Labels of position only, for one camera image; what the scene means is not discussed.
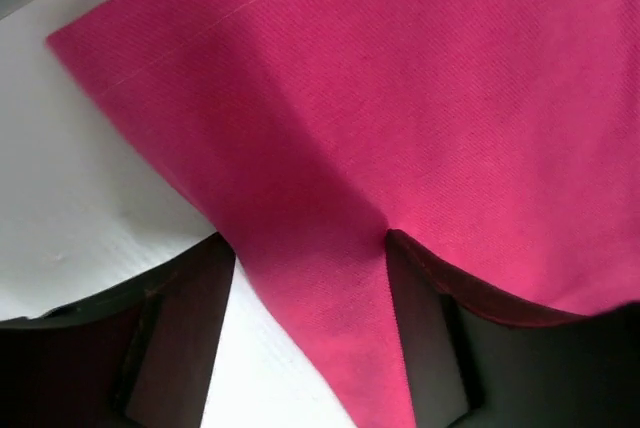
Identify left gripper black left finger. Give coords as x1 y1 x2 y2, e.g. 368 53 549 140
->
1 234 235 427

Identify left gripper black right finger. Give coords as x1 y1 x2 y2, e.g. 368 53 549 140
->
385 230 639 427

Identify pink trousers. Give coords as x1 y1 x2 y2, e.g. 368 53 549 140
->
47 0 639 427

